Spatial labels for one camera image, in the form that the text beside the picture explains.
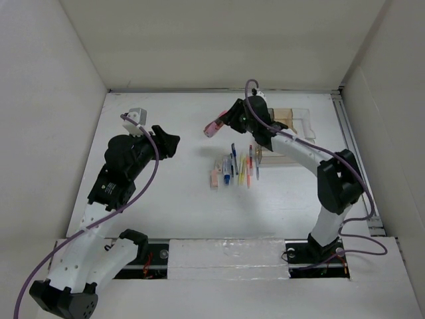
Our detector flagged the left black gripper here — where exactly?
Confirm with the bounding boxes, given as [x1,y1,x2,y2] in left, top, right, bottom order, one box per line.
[127,125,179,179]

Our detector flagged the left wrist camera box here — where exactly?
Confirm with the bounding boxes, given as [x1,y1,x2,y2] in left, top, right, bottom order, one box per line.
[122,108,147,136]

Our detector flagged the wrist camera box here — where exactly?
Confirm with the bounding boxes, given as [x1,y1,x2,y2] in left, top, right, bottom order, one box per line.
[122,108,147,136]
[252,88,266,101]

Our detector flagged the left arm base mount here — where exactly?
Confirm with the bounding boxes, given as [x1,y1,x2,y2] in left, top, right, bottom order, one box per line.
[114,239,169,280]

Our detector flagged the pink correction tape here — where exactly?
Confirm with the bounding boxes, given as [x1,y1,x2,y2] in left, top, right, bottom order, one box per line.
[210,169,218,189]

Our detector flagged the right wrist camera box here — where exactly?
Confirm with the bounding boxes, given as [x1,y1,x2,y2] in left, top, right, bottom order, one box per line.
[252,88,266,101]

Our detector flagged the blue clear highlighter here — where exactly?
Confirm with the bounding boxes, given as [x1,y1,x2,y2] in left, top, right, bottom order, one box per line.
[256,156,260,180]

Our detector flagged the transparent desk organizer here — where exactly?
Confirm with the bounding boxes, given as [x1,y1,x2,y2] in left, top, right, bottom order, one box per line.
[256,108,316,166]

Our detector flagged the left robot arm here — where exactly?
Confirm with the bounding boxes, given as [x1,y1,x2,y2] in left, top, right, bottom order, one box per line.
[29,125,180,318]

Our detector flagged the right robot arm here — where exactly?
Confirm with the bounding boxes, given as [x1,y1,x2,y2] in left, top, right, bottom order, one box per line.
[218,91,363,264]

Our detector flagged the yellow highlighter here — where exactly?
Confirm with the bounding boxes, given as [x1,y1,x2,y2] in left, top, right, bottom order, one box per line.
[238,154,246,185]

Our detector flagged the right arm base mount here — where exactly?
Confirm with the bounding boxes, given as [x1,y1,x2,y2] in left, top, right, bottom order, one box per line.
[281,239,350,279]

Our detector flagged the aluminium rail right side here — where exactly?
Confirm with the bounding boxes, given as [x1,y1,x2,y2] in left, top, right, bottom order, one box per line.
[331,86,386,236]

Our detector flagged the blue gel pen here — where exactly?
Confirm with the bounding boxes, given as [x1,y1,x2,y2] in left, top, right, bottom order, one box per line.
[231,143,239,175]

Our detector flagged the black gel pen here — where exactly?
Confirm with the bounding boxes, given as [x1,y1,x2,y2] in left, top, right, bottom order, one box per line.
[230,154,234,178]

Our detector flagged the clear glue bottle blue cap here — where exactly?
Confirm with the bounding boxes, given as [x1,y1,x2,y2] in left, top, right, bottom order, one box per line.
[222,156,231,186]

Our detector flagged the red gel pen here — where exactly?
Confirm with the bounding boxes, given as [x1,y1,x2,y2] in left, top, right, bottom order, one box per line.
[248,144,254,175]

